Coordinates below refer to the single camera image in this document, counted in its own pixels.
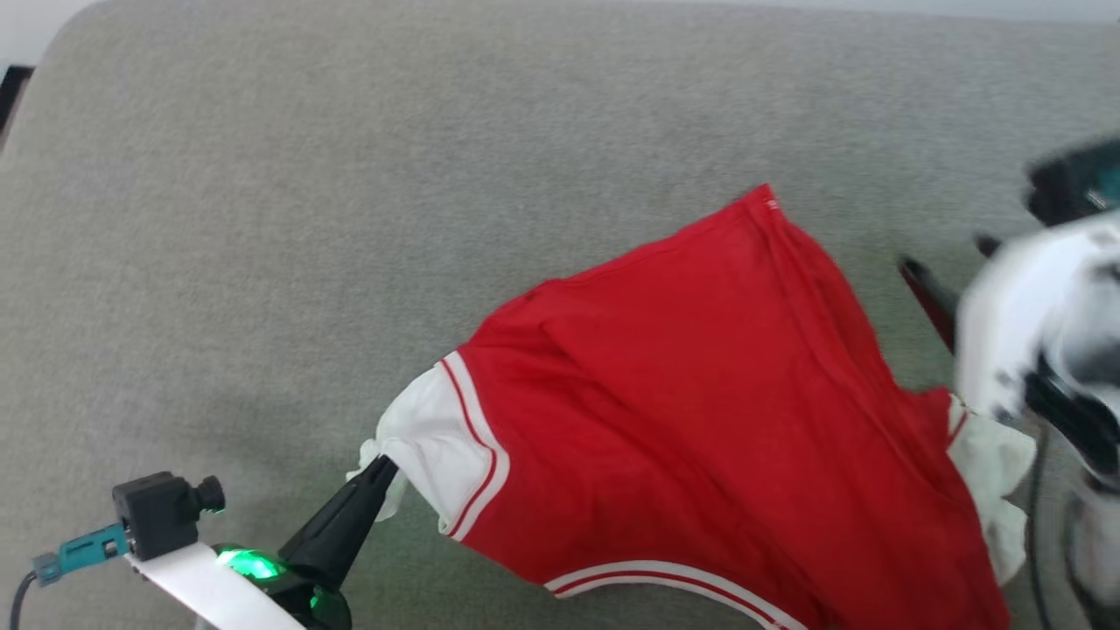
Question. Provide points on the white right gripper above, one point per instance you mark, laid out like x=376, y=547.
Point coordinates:
x=1015, y=315

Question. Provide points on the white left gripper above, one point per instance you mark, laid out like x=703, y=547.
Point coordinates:
x=227, y=595

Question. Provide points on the red and white jersey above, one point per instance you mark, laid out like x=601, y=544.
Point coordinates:
x=700, y=394

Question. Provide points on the grey fabric sofa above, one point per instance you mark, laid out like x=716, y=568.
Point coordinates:
x=262, y=219

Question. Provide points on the black object beside sofa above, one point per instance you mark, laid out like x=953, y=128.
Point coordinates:
x=12, y=101

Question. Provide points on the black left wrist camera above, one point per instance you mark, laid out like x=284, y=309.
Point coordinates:
x=162, y=514

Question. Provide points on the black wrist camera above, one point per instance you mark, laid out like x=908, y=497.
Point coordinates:
x=162, y=514
x=1072, y=185

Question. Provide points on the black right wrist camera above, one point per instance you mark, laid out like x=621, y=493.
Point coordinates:
x=1072, y=185

